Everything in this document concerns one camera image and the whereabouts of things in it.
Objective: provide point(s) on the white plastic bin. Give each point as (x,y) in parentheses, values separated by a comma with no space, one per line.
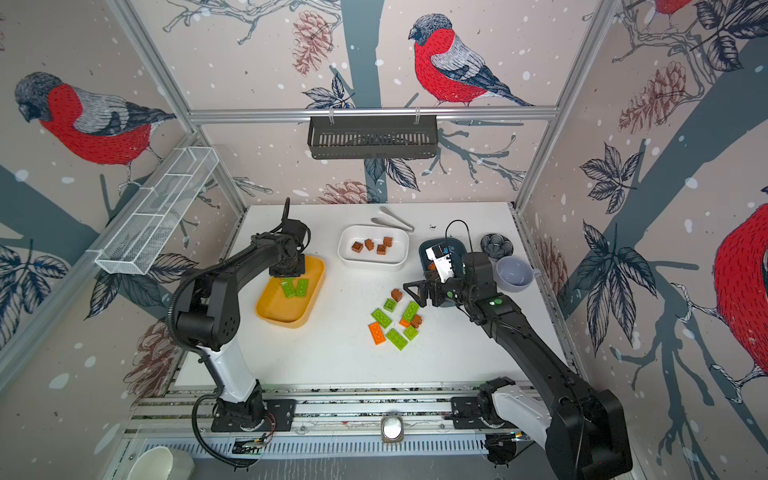
(395,256)

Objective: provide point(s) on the green 2x3 lego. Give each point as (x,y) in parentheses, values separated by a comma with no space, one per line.
(410,312)
(302,288)

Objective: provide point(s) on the green 2x2 lego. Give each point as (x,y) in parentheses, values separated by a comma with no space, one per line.
(411,333)
(390,305)

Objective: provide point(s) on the lavender plastic bowl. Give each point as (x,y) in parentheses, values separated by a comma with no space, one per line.
(514,274)

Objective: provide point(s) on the green 2x4 lego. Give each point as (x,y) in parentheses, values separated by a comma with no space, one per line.
(381,318)
(398,340)
(287,286)

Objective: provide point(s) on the green 2x2 lego bottom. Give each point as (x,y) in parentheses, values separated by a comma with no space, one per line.
(411,333)

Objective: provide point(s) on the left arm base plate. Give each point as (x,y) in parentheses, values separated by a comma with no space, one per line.
(264,416)

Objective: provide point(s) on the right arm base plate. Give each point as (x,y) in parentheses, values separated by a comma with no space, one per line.
(470,413)

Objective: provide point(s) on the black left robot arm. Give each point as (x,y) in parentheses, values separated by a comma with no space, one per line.
(203,316)

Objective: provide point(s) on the orange 2x4 lego bottom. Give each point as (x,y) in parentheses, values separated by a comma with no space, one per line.
(377,333)

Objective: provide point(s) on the round silver button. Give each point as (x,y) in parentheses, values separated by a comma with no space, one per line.
(392,429)

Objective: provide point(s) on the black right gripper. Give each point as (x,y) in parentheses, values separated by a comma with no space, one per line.
(427,286)

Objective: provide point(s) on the yellow plastic bin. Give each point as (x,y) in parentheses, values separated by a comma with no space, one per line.
(287,302)

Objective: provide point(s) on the dark patterned ceramic bowl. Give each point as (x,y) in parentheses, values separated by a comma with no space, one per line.
(497,246)

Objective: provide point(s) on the green 2x3 lego top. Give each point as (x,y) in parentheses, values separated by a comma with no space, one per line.
(302,288)

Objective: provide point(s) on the black hanging wire basket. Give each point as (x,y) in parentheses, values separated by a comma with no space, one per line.
(373,137)

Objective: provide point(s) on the white bowl bottom left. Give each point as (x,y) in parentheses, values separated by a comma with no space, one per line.
(162,463)

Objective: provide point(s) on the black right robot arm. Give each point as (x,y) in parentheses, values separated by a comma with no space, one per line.
(583,431)

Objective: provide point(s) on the green 2x4 lego bottom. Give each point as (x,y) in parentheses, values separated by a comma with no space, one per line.
(398,340)

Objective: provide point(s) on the metal tongs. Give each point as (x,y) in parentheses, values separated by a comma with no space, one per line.
(391,220)

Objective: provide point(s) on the teal plastic bin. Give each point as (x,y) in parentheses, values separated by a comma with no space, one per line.
(451,247)

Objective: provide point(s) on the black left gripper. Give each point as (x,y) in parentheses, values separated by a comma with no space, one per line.
(299,271)

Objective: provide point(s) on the white wire mesh shelf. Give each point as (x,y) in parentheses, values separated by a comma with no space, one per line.
(141,237)

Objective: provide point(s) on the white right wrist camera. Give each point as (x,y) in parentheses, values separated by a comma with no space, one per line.
(440,256)

